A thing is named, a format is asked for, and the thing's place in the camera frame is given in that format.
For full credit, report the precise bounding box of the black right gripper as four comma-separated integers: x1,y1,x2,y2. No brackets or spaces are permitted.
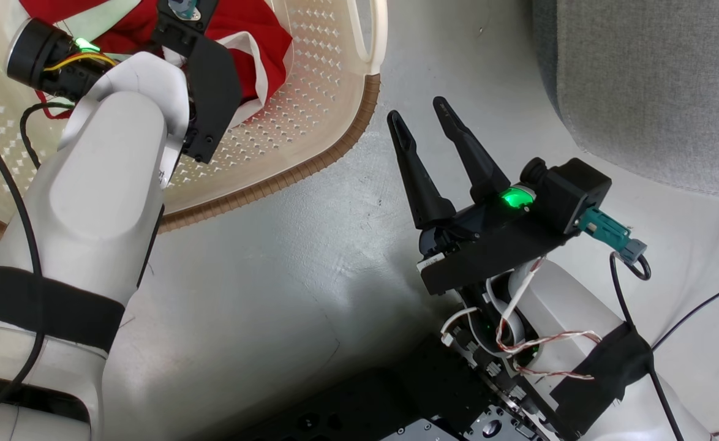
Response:
386,96,539,259

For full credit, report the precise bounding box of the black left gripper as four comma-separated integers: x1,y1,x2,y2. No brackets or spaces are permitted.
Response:
6,17,116,100

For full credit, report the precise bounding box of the red garment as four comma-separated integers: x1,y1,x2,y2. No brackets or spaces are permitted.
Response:
20,0,293,120

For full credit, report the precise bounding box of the cream perforated plastic laundry basket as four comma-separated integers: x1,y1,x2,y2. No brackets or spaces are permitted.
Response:
0,0,390,241

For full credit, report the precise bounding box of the grey fabric cushion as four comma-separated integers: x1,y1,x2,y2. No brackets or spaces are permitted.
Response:
531,0,719,204

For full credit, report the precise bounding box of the short black looped cable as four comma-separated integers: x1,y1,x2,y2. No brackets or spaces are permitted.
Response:
19,101,77,170

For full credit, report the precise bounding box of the black right camera mount bracket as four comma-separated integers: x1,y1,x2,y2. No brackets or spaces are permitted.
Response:
420,225,579,296

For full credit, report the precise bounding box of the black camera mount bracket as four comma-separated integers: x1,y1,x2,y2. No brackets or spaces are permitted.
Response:
179,37,243,165
420,225,579,296

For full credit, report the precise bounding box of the long black left arm cable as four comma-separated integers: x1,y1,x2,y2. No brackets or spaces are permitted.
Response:
0,0,47,429

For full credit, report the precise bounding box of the teal camera cable connector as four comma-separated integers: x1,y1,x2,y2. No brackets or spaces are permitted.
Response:
577,206,649,266

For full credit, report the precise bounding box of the black left camera mount bracket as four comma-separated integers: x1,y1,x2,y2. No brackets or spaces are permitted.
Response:
179,37,243,165

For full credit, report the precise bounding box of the red white twisted wire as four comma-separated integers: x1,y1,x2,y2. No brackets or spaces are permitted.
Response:
495,256,603,382

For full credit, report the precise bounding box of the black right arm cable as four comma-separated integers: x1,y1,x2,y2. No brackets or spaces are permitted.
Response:
609,251,685,441

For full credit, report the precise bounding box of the thin black floor cable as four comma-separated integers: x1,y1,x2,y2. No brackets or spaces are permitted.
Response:
650,274,719,351

